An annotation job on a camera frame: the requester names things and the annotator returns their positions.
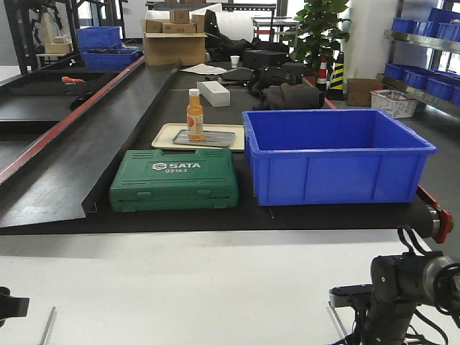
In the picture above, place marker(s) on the white paper cup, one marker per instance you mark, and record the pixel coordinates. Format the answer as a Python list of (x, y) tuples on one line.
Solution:
[(234, 61)]

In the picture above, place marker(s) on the green potted plant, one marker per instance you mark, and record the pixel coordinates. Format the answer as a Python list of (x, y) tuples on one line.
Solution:
[(319, 34)]

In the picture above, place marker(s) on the large blue plastic bin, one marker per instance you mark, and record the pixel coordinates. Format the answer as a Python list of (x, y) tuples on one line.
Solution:
[(332, 156)]

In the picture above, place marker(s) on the beige plastic tray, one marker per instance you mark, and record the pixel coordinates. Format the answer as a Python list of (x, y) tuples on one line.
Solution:
[(165, 137)]

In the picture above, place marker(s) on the blue bin behind conveyor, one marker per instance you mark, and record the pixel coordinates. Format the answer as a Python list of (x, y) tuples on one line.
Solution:
[(91, 38)]

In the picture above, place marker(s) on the white rectangular box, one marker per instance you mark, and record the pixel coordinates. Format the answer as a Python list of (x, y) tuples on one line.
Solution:
[(214, 93)]

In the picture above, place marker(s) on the white wire basket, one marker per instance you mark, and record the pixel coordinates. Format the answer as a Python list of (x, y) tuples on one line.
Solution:
[(394, 103)]

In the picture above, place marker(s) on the brown cardboard box floor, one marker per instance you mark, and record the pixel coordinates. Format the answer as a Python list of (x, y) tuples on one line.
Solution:
[(358, 91)]

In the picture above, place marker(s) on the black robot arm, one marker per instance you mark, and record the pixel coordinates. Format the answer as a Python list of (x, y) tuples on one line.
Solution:
[(177, 309)]

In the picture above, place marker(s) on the orange juice bottle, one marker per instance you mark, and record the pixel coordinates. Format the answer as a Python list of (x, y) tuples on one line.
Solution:
[(194, 116)]

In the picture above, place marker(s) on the green-black screwdriver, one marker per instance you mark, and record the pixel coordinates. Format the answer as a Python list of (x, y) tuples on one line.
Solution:
[(338, 321), (48, 325)]

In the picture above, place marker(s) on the large cardboard box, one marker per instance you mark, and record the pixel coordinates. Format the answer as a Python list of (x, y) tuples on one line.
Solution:
[(165, 44)]

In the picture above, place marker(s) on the small grey metal tray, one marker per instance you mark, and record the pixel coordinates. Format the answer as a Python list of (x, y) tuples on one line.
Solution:
[(210, 139)]

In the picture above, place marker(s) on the black bag on table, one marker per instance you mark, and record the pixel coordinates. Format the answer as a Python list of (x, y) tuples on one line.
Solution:
[(271, 76)]

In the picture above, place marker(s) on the blue bin on conveyor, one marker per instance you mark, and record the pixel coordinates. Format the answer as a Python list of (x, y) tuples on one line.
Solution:
[(113, 60)]

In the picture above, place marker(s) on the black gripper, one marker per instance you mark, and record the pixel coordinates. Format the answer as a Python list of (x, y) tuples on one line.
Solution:
[(12, 307)]

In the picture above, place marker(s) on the green SATA tool case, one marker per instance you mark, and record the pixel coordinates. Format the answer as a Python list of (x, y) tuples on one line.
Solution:
[(150, 180)]

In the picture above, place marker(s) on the red conveyor roller bracket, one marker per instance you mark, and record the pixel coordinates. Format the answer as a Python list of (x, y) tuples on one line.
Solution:
[(443, 222)]

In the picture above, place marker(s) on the black yellow traffic cone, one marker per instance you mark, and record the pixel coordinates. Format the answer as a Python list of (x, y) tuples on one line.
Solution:
[(337, 77)]

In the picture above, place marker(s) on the dark jacket on table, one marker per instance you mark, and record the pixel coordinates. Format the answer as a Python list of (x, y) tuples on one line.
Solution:
[(288, 97)]

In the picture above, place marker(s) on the red white traffic cone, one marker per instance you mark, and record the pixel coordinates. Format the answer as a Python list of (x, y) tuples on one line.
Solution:
[(321, 80)]

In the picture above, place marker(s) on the orange handled tool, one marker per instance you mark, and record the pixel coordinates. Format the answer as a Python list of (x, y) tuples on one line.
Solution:
[(69, 80)]

